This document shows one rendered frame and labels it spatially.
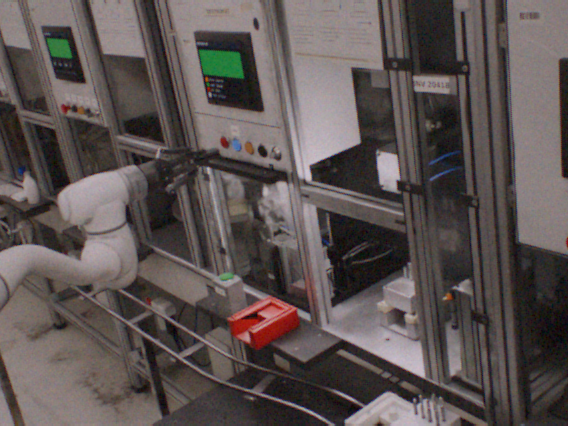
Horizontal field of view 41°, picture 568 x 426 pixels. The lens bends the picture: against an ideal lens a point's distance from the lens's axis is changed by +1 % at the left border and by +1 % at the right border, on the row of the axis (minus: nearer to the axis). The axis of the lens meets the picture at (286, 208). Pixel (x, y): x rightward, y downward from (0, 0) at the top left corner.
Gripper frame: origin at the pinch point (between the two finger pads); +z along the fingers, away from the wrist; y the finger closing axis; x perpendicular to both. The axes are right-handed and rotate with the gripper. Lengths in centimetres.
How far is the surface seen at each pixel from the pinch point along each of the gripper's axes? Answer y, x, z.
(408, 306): -42, -46, 23
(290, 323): -49, -17, 6
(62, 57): 19, 102, 8
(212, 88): 16.0, 3.8, 8.3
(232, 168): -5.6, -1.2, 6.5
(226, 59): 24.3, -5.8, 8.3
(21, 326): -144, 249, -1
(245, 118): 8.0, -6.0, 10.6
